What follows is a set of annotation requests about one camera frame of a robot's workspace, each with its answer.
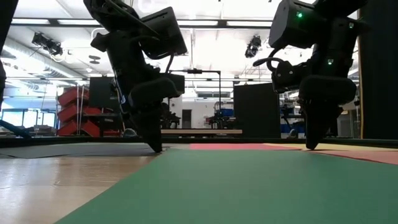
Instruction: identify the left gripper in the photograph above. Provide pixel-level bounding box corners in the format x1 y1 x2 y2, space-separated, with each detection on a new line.
128 73 187 153

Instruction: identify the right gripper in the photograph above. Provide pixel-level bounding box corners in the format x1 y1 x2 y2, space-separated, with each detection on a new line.
271 58 358 151

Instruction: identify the yellow paper sheet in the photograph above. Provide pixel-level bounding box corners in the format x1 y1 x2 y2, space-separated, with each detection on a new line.
264 142 398 152

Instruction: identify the orange paper sheet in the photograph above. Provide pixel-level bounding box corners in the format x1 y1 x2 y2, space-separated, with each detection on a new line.
310 149 398 166

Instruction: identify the black paper sheet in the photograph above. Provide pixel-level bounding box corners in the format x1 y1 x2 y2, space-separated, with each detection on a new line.
0 142 169 159

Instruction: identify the green paper sheet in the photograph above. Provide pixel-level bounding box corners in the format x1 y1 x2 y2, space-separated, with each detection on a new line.
54 148 398 224

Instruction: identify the blue workbench panel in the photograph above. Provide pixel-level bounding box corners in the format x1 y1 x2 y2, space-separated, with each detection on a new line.
279 123 307 134

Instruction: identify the black screen panel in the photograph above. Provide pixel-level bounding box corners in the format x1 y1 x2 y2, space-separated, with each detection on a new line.
88 76 121 110

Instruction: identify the plain black divider panel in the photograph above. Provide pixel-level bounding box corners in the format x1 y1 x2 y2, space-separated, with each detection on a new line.
233 82 282 139

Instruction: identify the black divider panel yellow edge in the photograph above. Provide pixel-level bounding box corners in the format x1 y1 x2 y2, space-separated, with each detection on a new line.
356 9 398 140

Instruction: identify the red storage bin rack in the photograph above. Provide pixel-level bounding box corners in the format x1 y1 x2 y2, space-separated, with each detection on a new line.
57 86 103 138

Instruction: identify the overhead LED light bar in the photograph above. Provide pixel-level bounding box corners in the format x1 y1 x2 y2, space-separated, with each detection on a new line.
11 17 274 30

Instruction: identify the thin black gantry frame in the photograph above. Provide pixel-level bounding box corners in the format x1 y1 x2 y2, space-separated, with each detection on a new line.
169 68 223 105

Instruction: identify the black overhead camera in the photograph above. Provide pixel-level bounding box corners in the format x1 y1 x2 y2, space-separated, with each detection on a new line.
244 35 262 59
30 32 64 57

